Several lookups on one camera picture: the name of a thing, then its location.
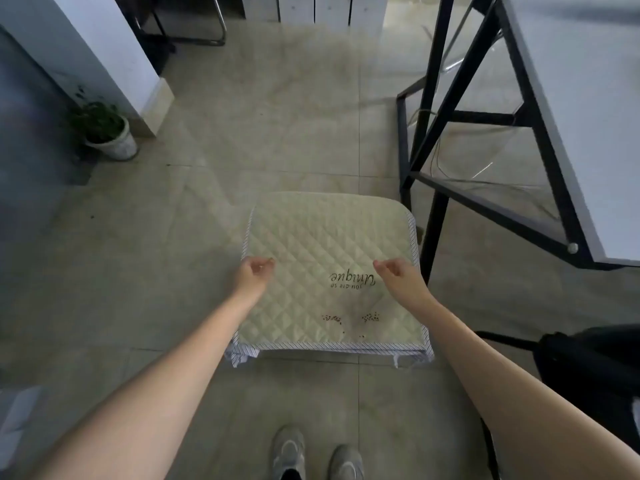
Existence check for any black metal desk frame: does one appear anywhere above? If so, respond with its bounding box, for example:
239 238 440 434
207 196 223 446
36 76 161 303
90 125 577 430
397 0 640 271

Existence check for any person's left hand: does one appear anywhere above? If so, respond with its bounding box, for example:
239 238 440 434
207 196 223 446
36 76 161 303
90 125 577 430
233 255 277 301

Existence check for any chrome frame black chair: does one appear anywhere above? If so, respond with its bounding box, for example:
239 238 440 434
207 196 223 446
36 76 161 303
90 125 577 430
119 0 227 58

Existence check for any person's left shoe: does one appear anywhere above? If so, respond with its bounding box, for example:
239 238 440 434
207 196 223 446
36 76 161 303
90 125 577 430
272 425 307 480

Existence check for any cream quilted cushion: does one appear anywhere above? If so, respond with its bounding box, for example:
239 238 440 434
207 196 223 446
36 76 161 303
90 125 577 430
235 191 432 353

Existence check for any person's left forearm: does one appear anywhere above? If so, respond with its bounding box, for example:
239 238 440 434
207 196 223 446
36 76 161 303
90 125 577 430
29 289 266 480

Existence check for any black mesh chair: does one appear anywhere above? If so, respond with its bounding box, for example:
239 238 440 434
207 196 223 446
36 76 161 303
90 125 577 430
475 324 640 480

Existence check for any person's right shoe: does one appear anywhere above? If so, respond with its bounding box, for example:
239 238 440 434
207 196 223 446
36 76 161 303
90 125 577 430
328 444 365 480

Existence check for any stack of white boxes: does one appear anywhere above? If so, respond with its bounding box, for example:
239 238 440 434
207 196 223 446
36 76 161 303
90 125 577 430
239 0 389 38

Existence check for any person's shoe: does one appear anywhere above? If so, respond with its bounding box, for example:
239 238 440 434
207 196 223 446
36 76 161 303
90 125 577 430
272 425 307 480
328 444 365 480

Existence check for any person's right forearm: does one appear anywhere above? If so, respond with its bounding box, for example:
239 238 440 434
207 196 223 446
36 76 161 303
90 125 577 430
399 292 640 480

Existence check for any potted plant in white pot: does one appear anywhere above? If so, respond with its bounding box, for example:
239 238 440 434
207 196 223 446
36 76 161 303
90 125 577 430
67 97 139 161

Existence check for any person's right hand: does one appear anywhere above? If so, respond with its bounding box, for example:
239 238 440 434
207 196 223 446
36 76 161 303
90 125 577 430
372 258 432 308

